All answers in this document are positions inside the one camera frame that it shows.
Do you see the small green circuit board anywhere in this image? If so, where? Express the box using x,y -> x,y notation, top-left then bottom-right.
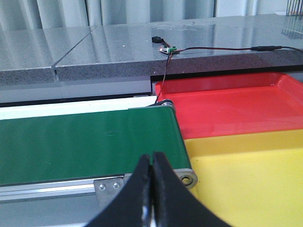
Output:
159,45 -> 179,55

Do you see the red black power cable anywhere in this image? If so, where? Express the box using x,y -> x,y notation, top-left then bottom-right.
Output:
155,45 -> 303,104

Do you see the wire rack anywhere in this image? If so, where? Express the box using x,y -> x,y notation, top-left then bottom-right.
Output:
280,0 -> 303,40

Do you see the black plug connector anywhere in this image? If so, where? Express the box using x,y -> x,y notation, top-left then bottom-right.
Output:
151,36 -> 163,44

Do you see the aluminium conveyor frame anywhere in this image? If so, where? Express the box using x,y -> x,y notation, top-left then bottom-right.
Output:
0,105 -> 192,227

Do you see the grey curtain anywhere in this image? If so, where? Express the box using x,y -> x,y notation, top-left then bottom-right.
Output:
0,0 -> 303,31

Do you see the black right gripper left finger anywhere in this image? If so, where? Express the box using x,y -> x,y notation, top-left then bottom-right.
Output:
88,155 -> 152,227

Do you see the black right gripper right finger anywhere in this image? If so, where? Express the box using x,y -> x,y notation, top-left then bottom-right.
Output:
152,152 -> 229,227

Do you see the grey granite counter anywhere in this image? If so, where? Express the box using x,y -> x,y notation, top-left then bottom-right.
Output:
0,14 -> 303,89

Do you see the green conveyor belt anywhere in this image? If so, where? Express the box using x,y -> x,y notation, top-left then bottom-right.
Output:
0,106 -> 190,185

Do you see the yellow plastic tray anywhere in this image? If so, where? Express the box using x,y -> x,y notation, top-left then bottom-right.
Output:
185,130 -> 303,227

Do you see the red plastic tray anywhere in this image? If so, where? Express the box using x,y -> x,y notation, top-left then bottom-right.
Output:
155,72 -> 303,139

